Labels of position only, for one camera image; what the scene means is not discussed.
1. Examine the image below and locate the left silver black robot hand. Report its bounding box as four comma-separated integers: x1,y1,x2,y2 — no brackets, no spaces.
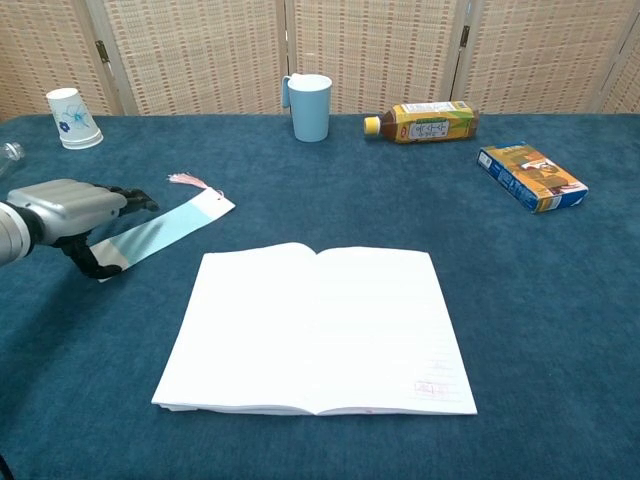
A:
5,178,160,280

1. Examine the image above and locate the woven bamboo screen panel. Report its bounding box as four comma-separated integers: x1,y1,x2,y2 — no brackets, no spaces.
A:
0,0,116,124
449,0,640,115
597,19,640,115
84,0,296,117
284,0,474,116

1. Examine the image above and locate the light blue tasselled bookmark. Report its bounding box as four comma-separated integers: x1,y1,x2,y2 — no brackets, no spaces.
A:
97,172,237,284

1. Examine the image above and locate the light blue plastic mug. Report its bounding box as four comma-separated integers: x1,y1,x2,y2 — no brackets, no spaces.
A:
280,73,333,143

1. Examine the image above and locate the yellow-label tea bottle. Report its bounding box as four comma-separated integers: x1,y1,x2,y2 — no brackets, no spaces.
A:
363,100,481,146

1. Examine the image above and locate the white flower-print paper cup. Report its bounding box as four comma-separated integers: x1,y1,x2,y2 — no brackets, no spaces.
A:
45,87,105,151

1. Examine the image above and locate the teal blue table cloth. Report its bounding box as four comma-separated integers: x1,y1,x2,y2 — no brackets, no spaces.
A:
0,113,640,480

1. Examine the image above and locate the white notebook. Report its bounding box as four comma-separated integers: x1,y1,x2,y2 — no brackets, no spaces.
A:
151,242,479,417

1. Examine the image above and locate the blue and orange snack box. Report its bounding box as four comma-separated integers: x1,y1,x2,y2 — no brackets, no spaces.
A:
476,143,590,215

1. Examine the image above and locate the green-label clear bottle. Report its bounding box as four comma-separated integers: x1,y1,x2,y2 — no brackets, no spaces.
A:
0,141,27,181

